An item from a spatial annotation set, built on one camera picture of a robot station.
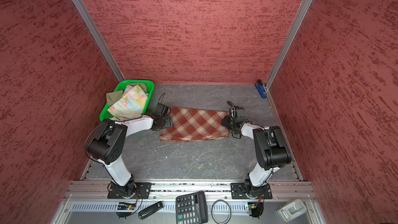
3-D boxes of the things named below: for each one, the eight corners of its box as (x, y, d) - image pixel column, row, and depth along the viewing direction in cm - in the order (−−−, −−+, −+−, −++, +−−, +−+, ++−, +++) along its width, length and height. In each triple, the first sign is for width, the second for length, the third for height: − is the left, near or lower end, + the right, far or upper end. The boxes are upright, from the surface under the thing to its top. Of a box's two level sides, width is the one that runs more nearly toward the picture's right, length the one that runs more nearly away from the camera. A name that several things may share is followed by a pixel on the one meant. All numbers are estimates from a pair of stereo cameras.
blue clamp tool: (258, 98, 116) (260, 94, 113) (254, 82, 127) (255, 79, 123) (265, 98, 116) (267, 94, 113) (260, 82, 127) (262, 79, 123)
